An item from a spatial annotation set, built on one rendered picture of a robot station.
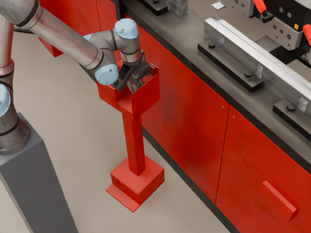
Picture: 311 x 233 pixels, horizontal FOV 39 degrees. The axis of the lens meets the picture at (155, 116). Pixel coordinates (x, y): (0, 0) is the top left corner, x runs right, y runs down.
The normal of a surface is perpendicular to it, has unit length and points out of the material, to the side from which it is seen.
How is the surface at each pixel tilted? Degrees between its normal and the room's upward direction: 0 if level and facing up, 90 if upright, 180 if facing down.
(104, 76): 90
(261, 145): 90
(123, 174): 0
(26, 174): 90
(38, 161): 90
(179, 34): 0
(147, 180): 0
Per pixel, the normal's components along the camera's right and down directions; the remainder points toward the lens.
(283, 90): -0.81, 0.46
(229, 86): -0.04, -0.65
